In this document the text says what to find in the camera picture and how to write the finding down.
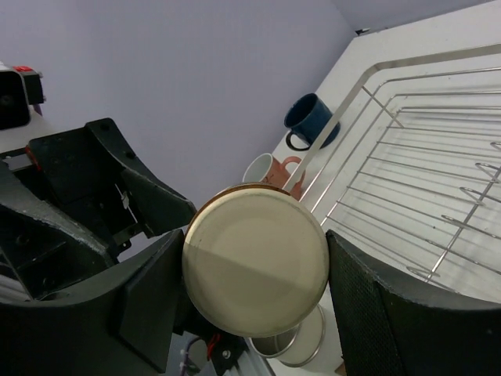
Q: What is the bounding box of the pink dotted mug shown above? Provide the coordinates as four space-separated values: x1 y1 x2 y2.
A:
242 153 301 188

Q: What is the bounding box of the chrome wire dish rack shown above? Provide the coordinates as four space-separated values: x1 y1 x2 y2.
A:
301 44 500 302

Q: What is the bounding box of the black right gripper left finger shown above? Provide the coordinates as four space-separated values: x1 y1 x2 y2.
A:
1 230 184 375

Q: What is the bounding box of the cream brown cup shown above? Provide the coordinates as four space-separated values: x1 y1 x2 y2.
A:
248 305 326 367
182 183 329 338

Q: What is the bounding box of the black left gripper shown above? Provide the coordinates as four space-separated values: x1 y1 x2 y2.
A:
1 117 196 300

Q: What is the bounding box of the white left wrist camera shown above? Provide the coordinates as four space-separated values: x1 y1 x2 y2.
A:
0 62 45 130

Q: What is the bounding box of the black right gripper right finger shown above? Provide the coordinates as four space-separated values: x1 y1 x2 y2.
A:
326 230 500 375

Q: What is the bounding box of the dark blue mug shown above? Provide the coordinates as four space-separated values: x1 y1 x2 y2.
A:
284 93 333 151

